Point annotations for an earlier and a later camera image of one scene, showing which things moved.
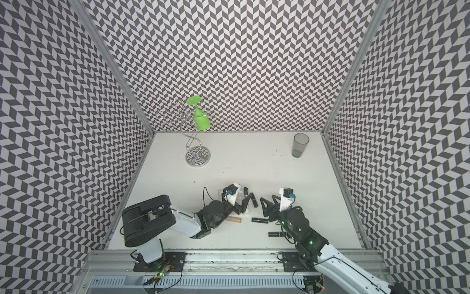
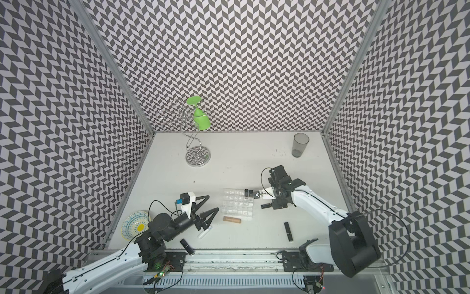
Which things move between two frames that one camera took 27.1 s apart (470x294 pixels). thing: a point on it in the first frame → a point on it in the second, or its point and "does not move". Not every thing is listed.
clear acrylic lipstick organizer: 240,196 does not move
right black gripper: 270,209 → 279,204
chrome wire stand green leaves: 193,120 does not move
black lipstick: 259,220 → 188,248
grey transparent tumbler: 300,141 does not move
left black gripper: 240,209 → 200,224
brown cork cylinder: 235,219 does not move
